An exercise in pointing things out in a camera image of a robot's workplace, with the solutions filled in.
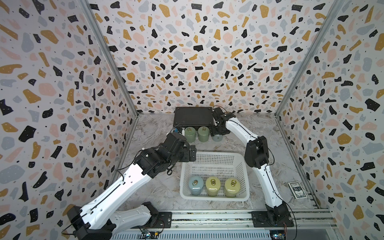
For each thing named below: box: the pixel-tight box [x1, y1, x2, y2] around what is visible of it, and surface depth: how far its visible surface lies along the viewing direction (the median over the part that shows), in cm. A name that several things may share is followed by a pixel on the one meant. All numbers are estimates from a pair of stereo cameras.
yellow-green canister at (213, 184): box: [205, 176, 221, 196], surface depth 78 cm
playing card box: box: [287, 181, 307, 199], surface depth 85 cm
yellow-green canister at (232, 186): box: [224, 177, 241, 198], surface depth 78 cm
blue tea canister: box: [188, 175, 204, 196], surface depth 78 cm
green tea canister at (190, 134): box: [184, 126, 196, 143], surface depth 103 cm
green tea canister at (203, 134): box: [197, 126, 210, 143], surface depth 102 cm
